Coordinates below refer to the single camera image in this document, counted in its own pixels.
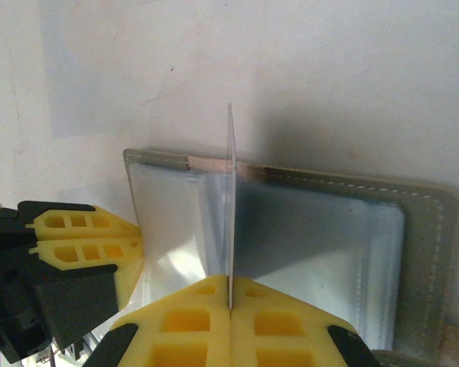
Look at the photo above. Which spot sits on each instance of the grey card holder wallet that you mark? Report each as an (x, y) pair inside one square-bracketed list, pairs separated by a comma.
[(310, 229)]

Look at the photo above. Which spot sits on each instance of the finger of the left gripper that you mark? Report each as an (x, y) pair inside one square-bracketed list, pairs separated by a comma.
[(80, 227), (99, 254)]

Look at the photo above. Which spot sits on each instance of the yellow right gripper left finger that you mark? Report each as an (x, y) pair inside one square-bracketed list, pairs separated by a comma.
[(183, 336)]

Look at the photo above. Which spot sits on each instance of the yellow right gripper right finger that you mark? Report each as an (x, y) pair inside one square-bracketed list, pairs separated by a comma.
[(283, 336)]

